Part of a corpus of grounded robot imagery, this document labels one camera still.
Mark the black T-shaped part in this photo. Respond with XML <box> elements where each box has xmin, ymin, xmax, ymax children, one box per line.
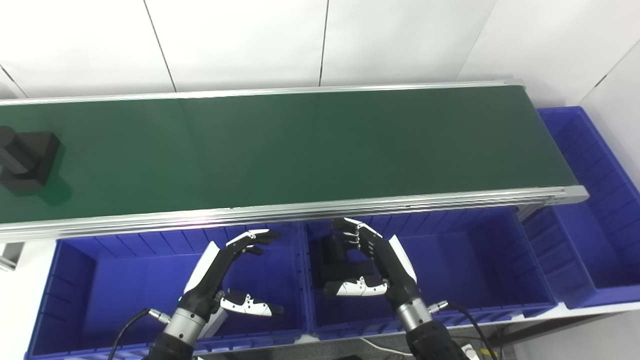
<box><xmin>312</xmin><ymin>235</ymin><xmax>382</xmax><ymax>297</ymax></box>

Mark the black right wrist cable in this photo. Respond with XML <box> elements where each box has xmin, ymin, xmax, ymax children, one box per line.
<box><xmin>429</xmin><ymin>300</ymin><xmax>501</xmax><ymax>360</ymax></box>

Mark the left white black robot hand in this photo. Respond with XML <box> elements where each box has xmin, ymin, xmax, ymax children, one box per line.
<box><xmin>178</xmin><ymin>229</ymin><xmax>285</xmax><ymax>326</ymax></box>

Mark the blue plastic bin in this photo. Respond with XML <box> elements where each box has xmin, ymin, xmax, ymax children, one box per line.
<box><xmin>24</xmin><ymin>222</ymin><xmax>310</xmax><ymax>360</ymax></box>
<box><xmin>520</xmin><ymin>106</ymin><xmax>640</xmax><ymax>310</ymax></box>
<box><xmin>304</xmin><ymin>207</ymin><xmax>558</xmax><ymax>341</ymax></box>

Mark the white power strip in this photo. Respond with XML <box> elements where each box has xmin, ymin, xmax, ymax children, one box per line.
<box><xmin>460</xmin><ymin>342</ymin><xmax>498</xmax><ymax>360</ymax></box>

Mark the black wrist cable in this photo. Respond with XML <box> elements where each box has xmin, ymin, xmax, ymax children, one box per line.
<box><xmin>107</xmin><ymin>308</ymin><xmax>173</xmax><ymax>360</ymax></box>
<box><xmin>429</xmin><ymin>300</ymin><xmax>501</xmax><ymax>360</ymax></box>

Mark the aluminium conveyor leg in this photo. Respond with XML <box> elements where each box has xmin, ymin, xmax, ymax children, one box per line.
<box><xmin>0</xmin><ymin>242</ymin><xmax>26</xmax><ymax>272</ymax></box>

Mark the black cylinder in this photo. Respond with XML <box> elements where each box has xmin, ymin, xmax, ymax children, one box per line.
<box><xmin>0</xmin><ymin>126</ymin><xmax>61</xmax><ymax>192</ymax></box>

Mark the green conveyor belt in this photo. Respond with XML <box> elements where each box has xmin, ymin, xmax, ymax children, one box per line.
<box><xmin>0</xmin><ymin>85</ymin><xmax>581</xmax><ymax>225</ymax></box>
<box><xmin>0</xmin><ymin>78</ymin><xmax>590</xmax><ymax>244</ymax></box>

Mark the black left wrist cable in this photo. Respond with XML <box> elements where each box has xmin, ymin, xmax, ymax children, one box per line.
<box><xmin>107</xmin><ymin>308</ymin><xmax>173</xmax><ymax>360</ymax></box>

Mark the white floor cable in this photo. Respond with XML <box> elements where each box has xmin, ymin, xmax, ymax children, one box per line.
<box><xmin>360</xmin><ymin>337</ymin><xmax>416</xmax><ymax>357</ymax></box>

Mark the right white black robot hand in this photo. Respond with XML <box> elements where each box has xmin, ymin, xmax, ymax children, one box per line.
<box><xmin>323</xmin><ymin>217</ymin><xmax>423</xmax><ymax>311</ymax></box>

